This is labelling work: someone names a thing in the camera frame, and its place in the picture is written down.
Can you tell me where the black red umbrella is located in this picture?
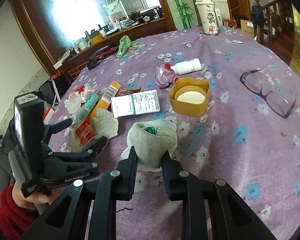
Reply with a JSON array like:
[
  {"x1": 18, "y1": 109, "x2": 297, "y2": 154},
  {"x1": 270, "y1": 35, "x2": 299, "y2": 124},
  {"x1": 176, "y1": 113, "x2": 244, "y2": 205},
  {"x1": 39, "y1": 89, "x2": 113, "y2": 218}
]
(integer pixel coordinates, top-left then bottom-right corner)
[{"x1": 89, "y1": 45, "x2": 118, "y2": 61}]

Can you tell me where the green cloth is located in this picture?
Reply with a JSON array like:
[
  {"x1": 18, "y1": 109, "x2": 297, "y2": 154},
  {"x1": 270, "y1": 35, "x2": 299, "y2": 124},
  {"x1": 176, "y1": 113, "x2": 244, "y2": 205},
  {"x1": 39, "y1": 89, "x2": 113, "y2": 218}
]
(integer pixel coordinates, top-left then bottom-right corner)
[{"x1": 117, "y1": 35, "x2": 138, "y2": 58}]

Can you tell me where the black pouch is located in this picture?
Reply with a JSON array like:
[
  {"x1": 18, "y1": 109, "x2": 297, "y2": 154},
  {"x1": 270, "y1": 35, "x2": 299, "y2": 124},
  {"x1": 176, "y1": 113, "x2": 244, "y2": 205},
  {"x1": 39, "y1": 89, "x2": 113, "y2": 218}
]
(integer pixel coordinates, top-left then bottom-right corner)
[{"x1": 87, "y1": 59, "x2": 101, "y2": 70}]

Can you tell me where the black bag with rope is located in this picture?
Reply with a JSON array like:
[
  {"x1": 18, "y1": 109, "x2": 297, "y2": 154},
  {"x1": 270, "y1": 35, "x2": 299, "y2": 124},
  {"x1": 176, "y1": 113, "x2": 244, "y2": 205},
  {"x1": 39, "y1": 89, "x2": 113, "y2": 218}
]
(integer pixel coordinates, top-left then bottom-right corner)
[{"x1": 39, "y1": 73, "x2": 70, "y2": 105}]

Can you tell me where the red sleeve forearm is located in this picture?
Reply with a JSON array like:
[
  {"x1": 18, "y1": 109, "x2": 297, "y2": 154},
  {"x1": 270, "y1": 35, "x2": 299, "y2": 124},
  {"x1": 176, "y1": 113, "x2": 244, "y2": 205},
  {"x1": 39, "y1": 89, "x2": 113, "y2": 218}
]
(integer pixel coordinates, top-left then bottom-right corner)
[{"x1": 0, "y1": 185, "x2": 39, "y2": 239}]

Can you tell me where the cardboard box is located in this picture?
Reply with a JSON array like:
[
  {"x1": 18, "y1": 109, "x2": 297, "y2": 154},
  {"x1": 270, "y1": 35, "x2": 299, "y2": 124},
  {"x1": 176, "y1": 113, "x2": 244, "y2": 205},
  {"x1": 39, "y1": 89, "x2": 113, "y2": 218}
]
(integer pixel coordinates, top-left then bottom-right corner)
[{"x1": 241, "y1": 20, "x2": 255, "y2": 39}]

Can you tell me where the crumpled purple wrapper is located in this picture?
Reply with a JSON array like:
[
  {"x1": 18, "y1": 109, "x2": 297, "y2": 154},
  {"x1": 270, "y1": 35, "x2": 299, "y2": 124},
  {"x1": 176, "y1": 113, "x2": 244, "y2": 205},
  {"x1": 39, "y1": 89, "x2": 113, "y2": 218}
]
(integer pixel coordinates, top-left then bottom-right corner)
[{"x1": 155, "y1": 63, "x2": 178, "y2": 88}]

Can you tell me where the purple floral tablecloth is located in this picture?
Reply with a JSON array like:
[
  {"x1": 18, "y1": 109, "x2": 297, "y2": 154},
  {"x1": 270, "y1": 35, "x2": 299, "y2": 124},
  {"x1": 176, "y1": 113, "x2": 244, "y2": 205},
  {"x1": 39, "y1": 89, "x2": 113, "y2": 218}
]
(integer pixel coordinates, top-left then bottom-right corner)
[{"x1": 47, "y1": 25, "x2": 300, "y2": 240}]

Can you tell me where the white plastic bottle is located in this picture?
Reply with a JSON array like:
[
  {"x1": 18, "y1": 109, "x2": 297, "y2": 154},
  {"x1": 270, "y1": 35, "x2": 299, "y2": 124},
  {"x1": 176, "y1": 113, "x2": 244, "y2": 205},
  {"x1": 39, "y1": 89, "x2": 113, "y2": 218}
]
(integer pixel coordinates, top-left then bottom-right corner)
[{"x1": 171, "y1": 58, "x2": 202, "y2": 75}]

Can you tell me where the clear plastic bag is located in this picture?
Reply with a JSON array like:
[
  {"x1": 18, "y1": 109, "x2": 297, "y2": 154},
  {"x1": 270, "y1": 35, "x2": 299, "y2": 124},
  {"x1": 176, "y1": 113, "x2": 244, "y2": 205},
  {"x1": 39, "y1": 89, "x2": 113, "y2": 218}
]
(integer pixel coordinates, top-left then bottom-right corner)
[{"x1": 64, "y1": 83, "x2": 100, "y2": 114}]

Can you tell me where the yellow plastic lid cup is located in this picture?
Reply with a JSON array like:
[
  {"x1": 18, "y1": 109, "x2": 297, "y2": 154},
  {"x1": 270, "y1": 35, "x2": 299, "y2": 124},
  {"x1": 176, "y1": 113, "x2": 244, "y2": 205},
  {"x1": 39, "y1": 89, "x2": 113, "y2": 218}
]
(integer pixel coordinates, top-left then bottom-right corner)
[{"x1": 168, "y1": 77, "x2": 210, "y2": 118}]

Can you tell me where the white cartoon paper cup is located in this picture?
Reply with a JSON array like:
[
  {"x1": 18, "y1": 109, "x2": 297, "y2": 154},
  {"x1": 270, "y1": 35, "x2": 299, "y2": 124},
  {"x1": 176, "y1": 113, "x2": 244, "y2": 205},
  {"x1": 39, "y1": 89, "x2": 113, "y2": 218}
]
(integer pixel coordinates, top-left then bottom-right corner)
[{"x1": 195, "y1": 0, "x2": 218, "y2": 36}]

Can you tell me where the orange carton box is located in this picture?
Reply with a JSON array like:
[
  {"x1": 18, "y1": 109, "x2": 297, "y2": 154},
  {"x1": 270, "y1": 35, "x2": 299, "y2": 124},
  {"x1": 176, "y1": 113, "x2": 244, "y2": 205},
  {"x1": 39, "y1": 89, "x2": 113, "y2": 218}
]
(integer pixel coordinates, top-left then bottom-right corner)
[{"x1": 90, "y1": 81, "x2": 121, "y2": 118}]

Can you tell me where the dark red snack wrapper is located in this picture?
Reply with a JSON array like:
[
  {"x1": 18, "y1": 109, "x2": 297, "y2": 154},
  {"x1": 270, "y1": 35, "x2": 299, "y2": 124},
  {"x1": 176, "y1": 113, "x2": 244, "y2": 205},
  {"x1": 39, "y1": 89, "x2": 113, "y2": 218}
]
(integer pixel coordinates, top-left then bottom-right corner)
[{"x1": 115, "y1": 88, "x2": 141, "y2": 97}]

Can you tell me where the teal tissue packet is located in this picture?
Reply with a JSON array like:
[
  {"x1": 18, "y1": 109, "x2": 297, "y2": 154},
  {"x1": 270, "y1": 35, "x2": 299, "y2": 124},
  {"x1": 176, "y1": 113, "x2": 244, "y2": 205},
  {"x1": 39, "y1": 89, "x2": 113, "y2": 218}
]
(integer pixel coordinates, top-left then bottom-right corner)
[{"x1": 70, "y1": 93, "x2": 100, "y2": 129}]

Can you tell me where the operator left hand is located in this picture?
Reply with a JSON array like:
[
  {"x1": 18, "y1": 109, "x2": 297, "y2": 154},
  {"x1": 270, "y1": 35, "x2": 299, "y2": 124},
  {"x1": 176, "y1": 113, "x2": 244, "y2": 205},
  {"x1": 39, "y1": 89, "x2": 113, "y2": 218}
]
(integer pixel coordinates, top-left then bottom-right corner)
[{"x1": 12, "y1": 183, "x2": 63, "y2": 211}]

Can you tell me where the white green medicine box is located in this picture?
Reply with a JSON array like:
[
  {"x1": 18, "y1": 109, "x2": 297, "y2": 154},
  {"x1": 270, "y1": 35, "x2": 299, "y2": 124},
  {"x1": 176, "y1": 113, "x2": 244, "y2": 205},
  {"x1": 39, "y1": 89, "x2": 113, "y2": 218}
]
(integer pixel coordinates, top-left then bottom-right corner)
[{"x1": 111, "y1": 90, "x2": 160, "y2": 118}]

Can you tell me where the wooden stair railing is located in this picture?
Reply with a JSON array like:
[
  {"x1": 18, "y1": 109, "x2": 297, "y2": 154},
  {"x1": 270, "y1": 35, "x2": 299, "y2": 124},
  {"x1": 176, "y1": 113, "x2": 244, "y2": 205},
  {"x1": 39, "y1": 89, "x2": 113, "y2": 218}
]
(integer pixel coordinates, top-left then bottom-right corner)
[{"x1": 250, "y1": 0, "x2": 294, "y2": 64}]

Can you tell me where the red white snack bag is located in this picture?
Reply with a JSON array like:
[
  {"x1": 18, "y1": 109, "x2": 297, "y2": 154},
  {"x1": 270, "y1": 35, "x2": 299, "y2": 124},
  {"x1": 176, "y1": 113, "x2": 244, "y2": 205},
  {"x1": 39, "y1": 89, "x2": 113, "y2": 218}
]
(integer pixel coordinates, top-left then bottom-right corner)
[{"x1": 69, "y1": 108, "x2": 119, "y2": 152}]

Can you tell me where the wooden counter shelf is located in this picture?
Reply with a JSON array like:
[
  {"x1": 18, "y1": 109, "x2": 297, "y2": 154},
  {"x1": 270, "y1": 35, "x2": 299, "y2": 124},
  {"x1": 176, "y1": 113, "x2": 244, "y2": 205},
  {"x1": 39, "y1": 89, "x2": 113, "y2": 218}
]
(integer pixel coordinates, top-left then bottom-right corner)
[{"x1": 57, "y1": 17, "x2": 176, "y2": 83}]

